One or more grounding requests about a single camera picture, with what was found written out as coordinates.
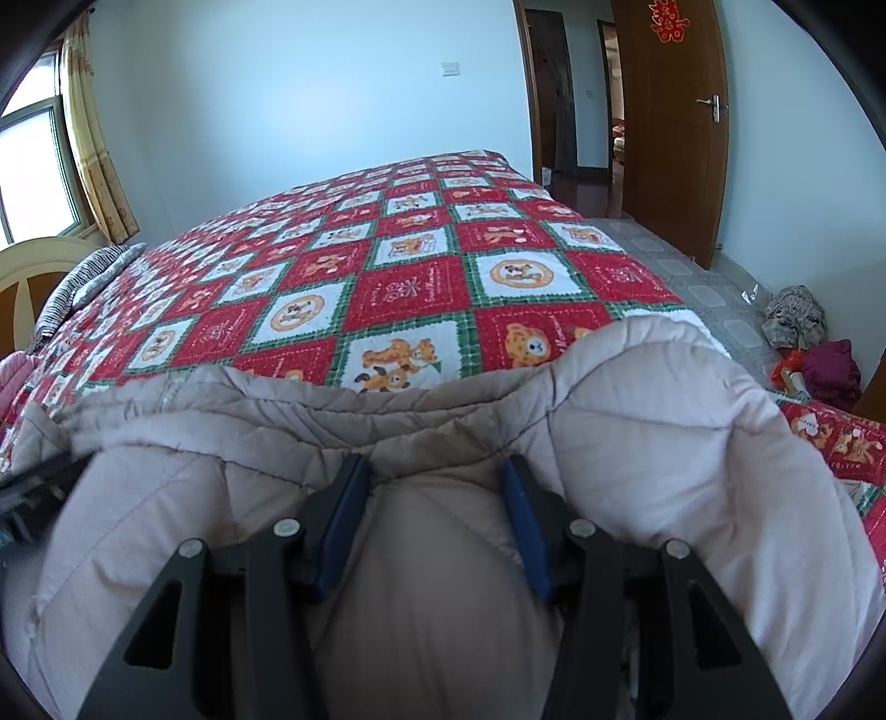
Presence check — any wooden bed headboard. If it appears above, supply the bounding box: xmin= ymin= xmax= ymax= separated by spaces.
xmin=0 ymin=236 xmax=98 ymax=357

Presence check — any red paper door decoration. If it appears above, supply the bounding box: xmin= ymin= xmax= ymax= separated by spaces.
xmin=649 ymin=0 xmax=691 ymax=44

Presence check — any red orange item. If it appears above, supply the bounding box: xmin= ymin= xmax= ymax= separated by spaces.
xmin=771 ymin=349 xmax=807 ymax=395

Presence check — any pink folded quilt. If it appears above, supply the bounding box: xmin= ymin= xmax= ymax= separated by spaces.
xmin=0 ymin=349 xmax=35 ymax=444

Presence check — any light grey quilted jacket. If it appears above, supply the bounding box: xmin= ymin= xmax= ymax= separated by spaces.
xmin=3 ymin=315 xmax=886 ymax=720

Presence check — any dark inner door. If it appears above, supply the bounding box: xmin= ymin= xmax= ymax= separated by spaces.
xmin=526 ymin=10 xmax=577 ymax=174

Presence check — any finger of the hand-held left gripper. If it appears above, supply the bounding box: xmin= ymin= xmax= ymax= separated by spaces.
xmin=0 ymin=450 xmax=91 ymax=548

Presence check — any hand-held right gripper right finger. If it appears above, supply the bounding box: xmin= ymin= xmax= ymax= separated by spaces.
xmin=502 ymin=453 xmax=794 ymax=720

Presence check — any maroon cloth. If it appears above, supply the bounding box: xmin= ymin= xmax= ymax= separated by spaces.
xmin=799 ymin=339 xmax=863 ymax=413

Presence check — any window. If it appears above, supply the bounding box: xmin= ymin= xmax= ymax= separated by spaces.
xmin=0 ymin=52 xmax=91 ymax=246

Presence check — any striped pillow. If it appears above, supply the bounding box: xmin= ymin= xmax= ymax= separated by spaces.
xmin=33 ymin=242 xmax=150 ymax=337

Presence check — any grey patterned cloth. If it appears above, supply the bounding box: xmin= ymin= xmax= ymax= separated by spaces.
xmin=761 ymin=285 xmax=828 ymax=351

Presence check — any brown wooden door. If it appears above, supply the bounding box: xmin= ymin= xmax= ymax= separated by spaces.
xmin=612 ymin=0 xmax=731 ymax=271

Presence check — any red printed bedsheet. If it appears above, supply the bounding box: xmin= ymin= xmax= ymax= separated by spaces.
xmin=0 ymin=148 xmax=886 ymax=520

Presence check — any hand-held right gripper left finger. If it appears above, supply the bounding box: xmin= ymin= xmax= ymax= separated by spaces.
xmin=76 ymin=453 xmax=371 ymax=720

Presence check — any yellow patterned curtain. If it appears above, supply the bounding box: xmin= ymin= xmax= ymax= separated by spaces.
xmin=61 ymin=14 xmax=140 ymax=245

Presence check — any brown door frame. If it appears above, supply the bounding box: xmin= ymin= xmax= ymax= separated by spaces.
xmin=513 ymin=0 xmax=624 ymax=223

